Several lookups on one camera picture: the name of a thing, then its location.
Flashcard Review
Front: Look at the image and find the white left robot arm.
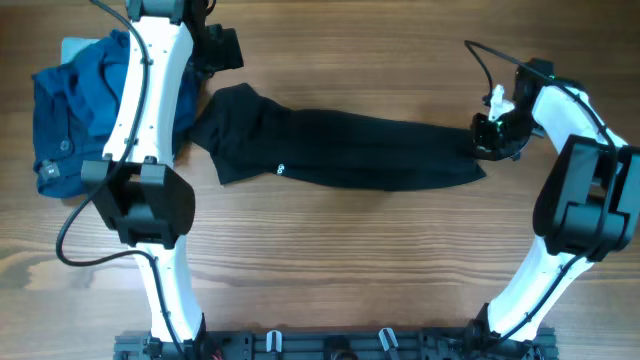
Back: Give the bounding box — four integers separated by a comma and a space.
81, 1, 242, 353

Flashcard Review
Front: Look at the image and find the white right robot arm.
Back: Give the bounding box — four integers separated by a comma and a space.
469, 58, 639, 350

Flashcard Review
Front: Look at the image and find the black t-shirt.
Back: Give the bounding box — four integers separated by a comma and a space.
190, 83, 486, 191

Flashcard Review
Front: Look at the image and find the blue clothes pile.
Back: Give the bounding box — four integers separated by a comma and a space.
31, 29, 204, 199

